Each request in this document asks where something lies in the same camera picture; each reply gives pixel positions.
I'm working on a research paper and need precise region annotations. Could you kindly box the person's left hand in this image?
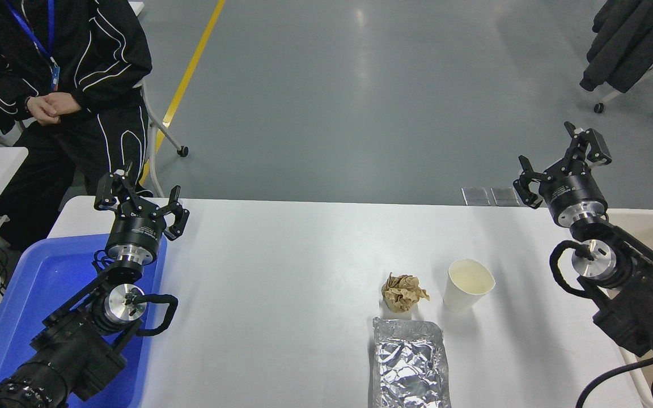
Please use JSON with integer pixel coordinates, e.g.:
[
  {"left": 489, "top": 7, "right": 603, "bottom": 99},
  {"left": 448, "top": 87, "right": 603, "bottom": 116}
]
[{"left": 43, "top": 92, "right": 83, "bottom": 116}]

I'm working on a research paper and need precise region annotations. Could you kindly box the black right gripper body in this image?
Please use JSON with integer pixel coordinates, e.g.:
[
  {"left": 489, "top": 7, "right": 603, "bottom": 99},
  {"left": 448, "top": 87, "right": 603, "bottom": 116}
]
[{"left": 542, "top": 172, "right": 608, "bottom": 223}]

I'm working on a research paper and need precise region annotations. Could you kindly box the silver foil tray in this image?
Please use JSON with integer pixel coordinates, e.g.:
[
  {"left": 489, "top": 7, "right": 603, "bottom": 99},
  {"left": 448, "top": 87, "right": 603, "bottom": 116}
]
[{"left": 370, "top": 317, "right": 452, "bottom": 408}]

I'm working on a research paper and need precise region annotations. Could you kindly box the crumpled tan paper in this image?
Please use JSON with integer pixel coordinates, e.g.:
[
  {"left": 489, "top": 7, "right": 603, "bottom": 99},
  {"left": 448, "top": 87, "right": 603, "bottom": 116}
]
[{"left": 381, "top": 273, "right": 430, "bottom": 313}]

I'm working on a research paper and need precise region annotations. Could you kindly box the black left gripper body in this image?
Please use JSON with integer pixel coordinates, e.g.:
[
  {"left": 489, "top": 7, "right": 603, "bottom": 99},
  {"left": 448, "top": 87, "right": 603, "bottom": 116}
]
[{"left": 105, "top": 206, "right": 168, "bottom": 262}]

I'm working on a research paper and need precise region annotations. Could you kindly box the white paper cup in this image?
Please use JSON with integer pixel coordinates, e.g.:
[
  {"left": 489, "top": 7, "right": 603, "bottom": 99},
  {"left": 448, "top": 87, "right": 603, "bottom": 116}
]
[{"left": 443, "top": 259, "right": 496, "bottom": 313}]

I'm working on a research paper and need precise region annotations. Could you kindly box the dark jacket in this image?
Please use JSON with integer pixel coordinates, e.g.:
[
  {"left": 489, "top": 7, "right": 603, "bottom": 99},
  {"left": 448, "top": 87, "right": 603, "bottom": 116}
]
[{"left": 580, "top": 0, "right": 653, "bottom": 94}]

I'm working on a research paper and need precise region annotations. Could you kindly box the white rolling chair under jacket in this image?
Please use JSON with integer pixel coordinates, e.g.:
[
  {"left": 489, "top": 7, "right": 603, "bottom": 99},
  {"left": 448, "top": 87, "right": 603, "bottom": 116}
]
[{"left": 593, "top": 25, "right": 653, "bottom": 114}]

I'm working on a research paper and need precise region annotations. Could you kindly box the metal floor socket plate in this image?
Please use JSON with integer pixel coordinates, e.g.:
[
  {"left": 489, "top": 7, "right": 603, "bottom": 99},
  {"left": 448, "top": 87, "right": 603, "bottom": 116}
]
[
  {"left": 461, "top": 187, "right": 490, "bottom": 206},
  {"left": 491, "top": 187, "right": 520, "bottom": 206}
]

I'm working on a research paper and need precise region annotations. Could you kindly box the person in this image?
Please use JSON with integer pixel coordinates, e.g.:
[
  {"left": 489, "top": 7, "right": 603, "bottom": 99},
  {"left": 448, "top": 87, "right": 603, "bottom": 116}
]
[{"left": 0, "top": 0, "right": 153, "bottom": 250}]

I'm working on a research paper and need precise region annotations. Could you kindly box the white chair with casters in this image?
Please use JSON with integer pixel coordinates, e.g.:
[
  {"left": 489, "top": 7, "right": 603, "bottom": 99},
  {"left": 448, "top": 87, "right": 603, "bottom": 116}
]
[{"left": 134, "top": 79, "right": 189, "bottom": 199}]

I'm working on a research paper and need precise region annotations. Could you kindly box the blue plastic tray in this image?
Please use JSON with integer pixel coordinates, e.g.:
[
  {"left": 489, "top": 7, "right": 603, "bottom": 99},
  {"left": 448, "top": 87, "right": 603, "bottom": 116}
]
[{"left": 0, "top": 233, "right": 167, "bottom": 408}]

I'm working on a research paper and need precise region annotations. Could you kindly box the blue lanyard with badge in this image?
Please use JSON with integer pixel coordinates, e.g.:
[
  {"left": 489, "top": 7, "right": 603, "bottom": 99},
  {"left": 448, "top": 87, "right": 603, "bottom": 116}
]
[{"left": 6, "top": 0, "right": 61, "bottom": 93}]

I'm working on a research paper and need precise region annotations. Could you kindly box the person's right hand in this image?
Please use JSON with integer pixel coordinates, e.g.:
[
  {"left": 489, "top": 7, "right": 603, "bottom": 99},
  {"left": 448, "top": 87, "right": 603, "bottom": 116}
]
[{"left": 27, "top": 96, "right": 61, "bottom": 127}]

